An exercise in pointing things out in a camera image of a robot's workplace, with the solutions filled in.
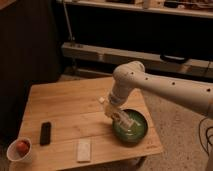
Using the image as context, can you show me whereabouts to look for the black cables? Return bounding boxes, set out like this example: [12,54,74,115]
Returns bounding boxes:
[198,116,213,158]

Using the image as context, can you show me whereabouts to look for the white labelled bottle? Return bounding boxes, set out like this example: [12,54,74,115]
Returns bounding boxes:
[99,97,134,131]

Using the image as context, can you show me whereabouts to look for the red apple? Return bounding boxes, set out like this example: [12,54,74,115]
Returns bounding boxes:
[16,141,29,156]

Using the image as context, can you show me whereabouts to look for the black remote control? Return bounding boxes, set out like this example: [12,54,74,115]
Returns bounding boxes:
[40,122,51,145]

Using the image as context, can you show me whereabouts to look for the grey metal shelf rack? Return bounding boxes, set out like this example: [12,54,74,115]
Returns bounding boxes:
[55,0,213,79]

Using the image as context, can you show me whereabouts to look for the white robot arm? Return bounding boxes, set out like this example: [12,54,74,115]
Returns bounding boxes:
[108,61,213,119]

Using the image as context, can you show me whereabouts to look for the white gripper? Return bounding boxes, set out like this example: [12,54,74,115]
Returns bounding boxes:
[103,100,122,122]

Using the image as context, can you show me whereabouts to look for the green ceramic bowl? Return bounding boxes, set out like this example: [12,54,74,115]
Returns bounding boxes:
[112,109,148,144]

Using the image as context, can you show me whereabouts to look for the wooden table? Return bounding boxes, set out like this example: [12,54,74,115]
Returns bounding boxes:
[8,74,164,171]

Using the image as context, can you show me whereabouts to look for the black handle on shelf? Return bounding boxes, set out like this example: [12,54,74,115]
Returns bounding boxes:
[160,54,189,64]

